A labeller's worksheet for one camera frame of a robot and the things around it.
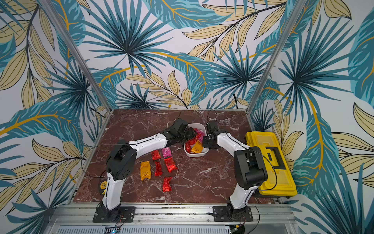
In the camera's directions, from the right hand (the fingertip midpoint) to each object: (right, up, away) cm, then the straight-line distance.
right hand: (207, 144), depth 95 cm
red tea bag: (-24, -21, -15) cm, 36 cm away
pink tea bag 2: (-3, +6, +3) cm, 7 cm away
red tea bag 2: (-12, 0, +1) cm, 12 cm away
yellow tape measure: (-59, -21, -15) cm, 64 cm away
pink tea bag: (-26, -5, -3) cm, 27 cm away
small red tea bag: (-33, -7, -2) cm, 34 cm away
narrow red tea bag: (-30, -14, -9) cm, 34 cm away
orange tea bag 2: (-6, -3, -1) cm, 7 cm away
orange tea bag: (-38, -14, -10) cm, 41 cm away
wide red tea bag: (-23, -11, -7) cm, 27 cm away
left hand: (-8, +6, -3) cm, 11 cm away
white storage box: (-5, +12, +9) cm, 16 cm away
